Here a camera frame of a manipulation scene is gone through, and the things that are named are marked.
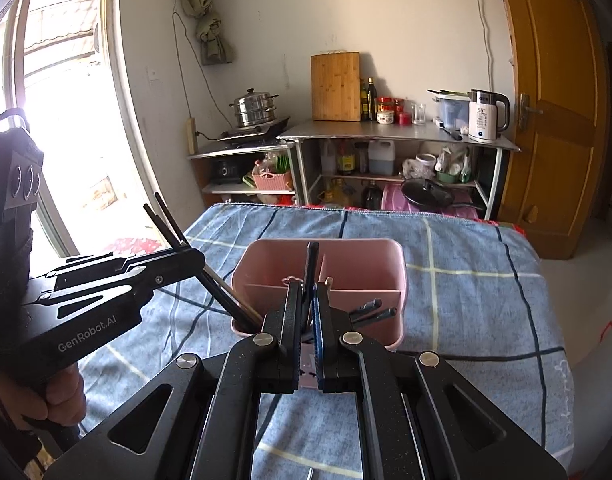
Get water filter pitcher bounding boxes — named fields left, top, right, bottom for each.
left=427, top=89, right=472, bottom=131

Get black rice cooker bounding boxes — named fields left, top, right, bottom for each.
left=213, top=159, right=245, bottom=184

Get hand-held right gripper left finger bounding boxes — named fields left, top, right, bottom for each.
left=43, top=280, right=307, bottom=480

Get person's left hand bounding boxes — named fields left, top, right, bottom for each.
left=0, top=360, right=87, bottom=428

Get pink plastic basin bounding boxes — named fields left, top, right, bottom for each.
left=382, top=182, right=487, bottom=221

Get glass sliding door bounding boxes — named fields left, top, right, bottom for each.
left=0, top=0, right=187, bottom=261

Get metal door handle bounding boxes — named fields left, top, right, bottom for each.
left=517, top=92, right=543, bottom=131

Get black induction cooker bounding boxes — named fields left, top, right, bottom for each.
left=217, top=116, right=291, bottom=149

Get wooden door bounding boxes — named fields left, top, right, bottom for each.
left=492, top=0, right=612, bottom=261

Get white wall cable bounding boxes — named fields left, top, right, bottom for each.
left=463, top=0, right=493, bottom=92

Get black lidded wok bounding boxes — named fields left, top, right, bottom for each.
left=401, top=178, right=487, bottom=214

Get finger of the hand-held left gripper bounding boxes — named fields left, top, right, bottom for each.
left=23, top=250, right=207, bottom=307
left=43, top=246, right=195, bottom=282

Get yellow oil bottle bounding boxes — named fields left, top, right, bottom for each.
left=326, top=178, right=355, bottom=208

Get white plastic jug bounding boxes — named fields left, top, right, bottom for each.
left=320, top=140, right=337, bottom=175

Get hanging beige cloth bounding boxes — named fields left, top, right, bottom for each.
left=178, top=0, right=237, bottom=67

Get blue plaid blanket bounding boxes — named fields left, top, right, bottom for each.
left=78, top=202, right=574, bottom=480

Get red floor mat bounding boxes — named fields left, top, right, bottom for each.
left=103, top=236, right=163, bottom=257

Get soy sauce bottle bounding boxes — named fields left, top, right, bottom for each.
left=337, top=141, right=356, bottom=176

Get small pink storage basket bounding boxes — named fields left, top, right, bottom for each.
left=251, top=167, right=295, bottom=195

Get metal kitchen table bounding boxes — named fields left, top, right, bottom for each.
left=278, top=120, right=521, bottom=222

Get pink plastic chopstick basket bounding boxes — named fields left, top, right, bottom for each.
left=230, top=238, right=409, bottom=391

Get dark liquid jug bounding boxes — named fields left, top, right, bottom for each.
left=368, top=140, right=397, bottom=176

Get steel steamer pot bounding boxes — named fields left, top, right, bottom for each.
left=229, top=87, right=281, bottom=129

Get white electric kettle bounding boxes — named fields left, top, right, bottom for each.
left=467, top=89, right=511, bottom=144

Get white plastic bags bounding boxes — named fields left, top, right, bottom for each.
left=436, top=146, right=473, bottom=184

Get bamboo cutting board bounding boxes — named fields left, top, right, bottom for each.
left=311, top=52, right=362, bottom=122

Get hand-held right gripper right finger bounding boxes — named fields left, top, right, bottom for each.
left=311, top=280, right=569, bottom=480

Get small metal shelf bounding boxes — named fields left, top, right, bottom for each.
left=187, top=140, right=299, bottom=207

